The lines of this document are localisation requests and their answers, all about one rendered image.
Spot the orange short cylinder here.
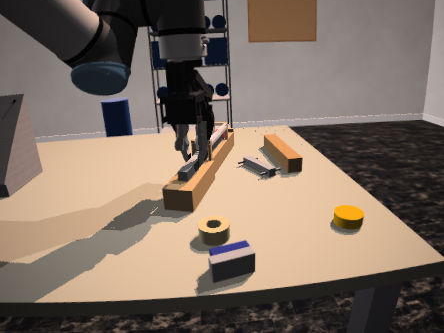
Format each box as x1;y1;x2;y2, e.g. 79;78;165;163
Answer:
333;205;364;230

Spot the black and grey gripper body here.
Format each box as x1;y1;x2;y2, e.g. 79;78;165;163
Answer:
160;59;209;124

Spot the grey bar with cross pins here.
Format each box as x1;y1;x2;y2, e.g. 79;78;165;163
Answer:
238;156;281;177

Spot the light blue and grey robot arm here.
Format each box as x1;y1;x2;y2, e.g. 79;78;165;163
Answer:
0;0;209;96

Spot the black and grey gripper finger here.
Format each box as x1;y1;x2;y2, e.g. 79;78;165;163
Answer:
194;104;215;167
171;124;191;162

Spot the orange wooden plank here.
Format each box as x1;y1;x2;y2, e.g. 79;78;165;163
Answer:
264;134;303;173

